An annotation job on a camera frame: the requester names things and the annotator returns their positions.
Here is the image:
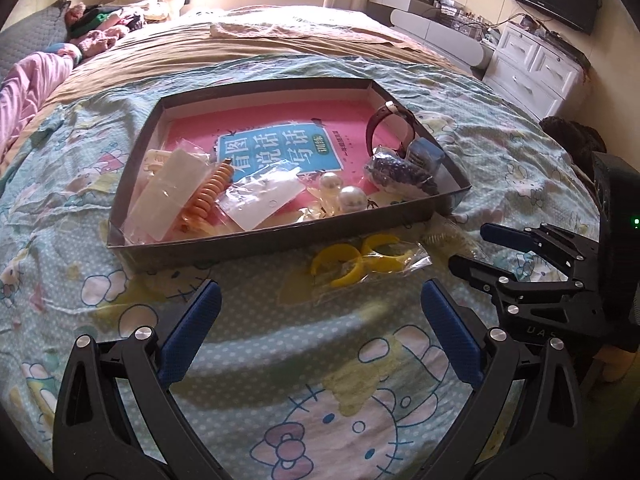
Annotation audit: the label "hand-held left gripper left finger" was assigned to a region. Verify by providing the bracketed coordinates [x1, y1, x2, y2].
[52, 280, 236, 480]

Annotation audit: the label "cream cloth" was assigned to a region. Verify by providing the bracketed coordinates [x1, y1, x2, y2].
[210, 20, 401, 47]

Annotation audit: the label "clear spiral hair tie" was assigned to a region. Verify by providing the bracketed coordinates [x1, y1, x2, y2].
[422, 222, 476, 252]

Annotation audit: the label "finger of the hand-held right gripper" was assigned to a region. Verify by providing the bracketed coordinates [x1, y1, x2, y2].
[480, 222, 601, 281]
[448, 255, 583, 295]

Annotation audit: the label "white drawer cabinet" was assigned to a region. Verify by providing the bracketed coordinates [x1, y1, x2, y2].
[482, 22, 592, 121]

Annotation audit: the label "yellow bangles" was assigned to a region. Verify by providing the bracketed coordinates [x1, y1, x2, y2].
[310, 234, 433, 289]

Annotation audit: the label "pink book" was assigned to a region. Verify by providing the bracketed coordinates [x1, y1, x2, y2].
[162, 100, 401, 211]

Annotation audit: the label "dark cardboard box tray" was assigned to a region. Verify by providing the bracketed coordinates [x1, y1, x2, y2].
[106, 78, 472, 266]

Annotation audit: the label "bag of dark beads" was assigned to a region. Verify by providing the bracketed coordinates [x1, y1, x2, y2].
[362, 147, 441, 196]

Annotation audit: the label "pearl hair clip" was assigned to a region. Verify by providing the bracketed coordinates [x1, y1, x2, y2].
[305, 170, 381, 223]

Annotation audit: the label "orange spiral hair tie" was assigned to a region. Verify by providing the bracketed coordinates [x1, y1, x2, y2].
[175, 155, 236, 233]

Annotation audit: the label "white earring card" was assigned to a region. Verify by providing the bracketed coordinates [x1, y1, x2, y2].
[219, 174, 307, 232]

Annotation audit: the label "dark red wrist watch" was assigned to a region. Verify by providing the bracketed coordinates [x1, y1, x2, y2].
[365, 101, 419, 158]

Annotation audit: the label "small blue box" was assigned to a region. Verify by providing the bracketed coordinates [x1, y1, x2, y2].
[405, 139, 447, 173]

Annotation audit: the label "white vanity desk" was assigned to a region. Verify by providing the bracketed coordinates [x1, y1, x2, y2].
[367, 0, 487, 68]

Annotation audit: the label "pile of clothes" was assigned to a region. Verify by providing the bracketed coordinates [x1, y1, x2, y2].
[47, 0, 172, 58]

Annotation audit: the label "cartoon print bedsheet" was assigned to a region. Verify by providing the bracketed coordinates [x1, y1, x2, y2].
[0, 55, 601, 480]

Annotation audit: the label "brown fuzzy cushion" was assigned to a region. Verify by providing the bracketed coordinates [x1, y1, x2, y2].
[540, 116, 608, 171]

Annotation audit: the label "pink quilt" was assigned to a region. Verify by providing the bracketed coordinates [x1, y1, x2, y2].
[0, 51, 77, 157]

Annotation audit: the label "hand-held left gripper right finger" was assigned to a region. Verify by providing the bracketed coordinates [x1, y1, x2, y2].
[410, 280, 594, 480]

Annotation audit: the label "clear plastic bag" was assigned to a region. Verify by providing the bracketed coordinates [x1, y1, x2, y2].
[122, 150, 212, 242]

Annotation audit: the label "tan blanket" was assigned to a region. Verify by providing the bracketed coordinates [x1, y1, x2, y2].
[10, 5, 453, 126]

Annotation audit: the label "grey quilted pillow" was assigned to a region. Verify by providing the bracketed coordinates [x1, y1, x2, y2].
[0, 2, 68, 78]

